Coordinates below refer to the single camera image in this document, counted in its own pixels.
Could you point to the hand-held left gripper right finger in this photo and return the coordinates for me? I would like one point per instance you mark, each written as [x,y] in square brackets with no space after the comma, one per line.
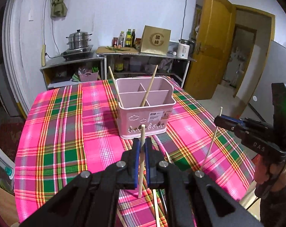
[147,163]

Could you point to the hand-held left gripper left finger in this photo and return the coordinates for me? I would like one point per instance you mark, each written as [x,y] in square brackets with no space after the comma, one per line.
[137,160]

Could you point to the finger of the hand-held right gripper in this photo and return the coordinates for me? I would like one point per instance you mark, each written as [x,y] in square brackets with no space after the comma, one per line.
[228,121]

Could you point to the wooden chopstick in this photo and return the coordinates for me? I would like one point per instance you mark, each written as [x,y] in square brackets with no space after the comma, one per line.
[113,80]
[168,157]
[156,208]
[150,81]
[143,132]
[212,139]

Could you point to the pink utensil basket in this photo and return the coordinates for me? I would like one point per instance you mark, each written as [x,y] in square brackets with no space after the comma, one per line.
[143,120]

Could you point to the black chopstick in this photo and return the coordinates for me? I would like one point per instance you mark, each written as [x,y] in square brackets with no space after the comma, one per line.
[163,201]

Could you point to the person's right forearm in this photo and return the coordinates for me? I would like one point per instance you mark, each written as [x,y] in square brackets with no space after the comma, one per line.
[284,194]

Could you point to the grey board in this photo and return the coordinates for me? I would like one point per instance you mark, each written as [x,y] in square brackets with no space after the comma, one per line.
[275,71]

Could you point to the pink plaid tablecloth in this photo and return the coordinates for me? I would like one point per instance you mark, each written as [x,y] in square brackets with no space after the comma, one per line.
[69,127]

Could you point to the yellow wooden door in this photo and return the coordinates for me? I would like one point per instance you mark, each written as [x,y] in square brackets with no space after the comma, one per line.
[211,40]

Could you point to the white electric kettle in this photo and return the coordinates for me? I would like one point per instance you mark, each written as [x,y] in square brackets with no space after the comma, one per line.
[183,49]

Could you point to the long metal shelf table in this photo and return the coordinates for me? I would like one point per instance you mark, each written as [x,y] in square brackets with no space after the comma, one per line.
[157,56]

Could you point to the pink woven shelf basket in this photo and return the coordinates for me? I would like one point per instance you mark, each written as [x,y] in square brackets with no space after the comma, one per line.
[88,76]

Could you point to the gold square box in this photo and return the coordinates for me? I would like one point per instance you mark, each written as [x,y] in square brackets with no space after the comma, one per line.
[156,40]

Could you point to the wooden cutting board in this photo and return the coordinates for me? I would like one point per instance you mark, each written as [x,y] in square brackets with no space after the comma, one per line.
[105,50]

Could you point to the red sauce jar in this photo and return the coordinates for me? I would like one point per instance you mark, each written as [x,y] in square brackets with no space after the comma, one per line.
[115,42]

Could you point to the dark sauce bottle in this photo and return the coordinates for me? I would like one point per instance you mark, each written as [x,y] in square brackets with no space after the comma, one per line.
[133,39]

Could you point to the green oil bottle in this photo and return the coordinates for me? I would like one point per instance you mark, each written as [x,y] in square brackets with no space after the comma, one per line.
[128,39]

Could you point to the clear plastic bottle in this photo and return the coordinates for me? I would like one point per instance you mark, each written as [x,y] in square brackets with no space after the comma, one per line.
[121,39]

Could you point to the low metal shelf table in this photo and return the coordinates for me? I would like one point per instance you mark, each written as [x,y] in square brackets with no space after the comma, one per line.
[62,62]

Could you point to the black induction cooker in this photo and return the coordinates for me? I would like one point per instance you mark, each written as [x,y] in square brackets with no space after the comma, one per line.
[76,53]

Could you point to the teal capped bottle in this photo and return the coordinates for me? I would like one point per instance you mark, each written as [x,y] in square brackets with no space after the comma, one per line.
[9,172]

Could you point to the steel steamer pot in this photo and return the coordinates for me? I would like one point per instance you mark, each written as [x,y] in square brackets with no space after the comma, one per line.
[78,40]

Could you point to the yellowed power strip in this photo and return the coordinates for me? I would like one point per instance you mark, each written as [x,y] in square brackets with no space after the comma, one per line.
[43,55]

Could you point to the white arched door frame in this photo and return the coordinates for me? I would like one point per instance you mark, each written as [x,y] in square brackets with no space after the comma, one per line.
[15,52]

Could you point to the white wall switch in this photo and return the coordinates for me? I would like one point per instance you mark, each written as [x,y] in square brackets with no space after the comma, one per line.
[31,15]

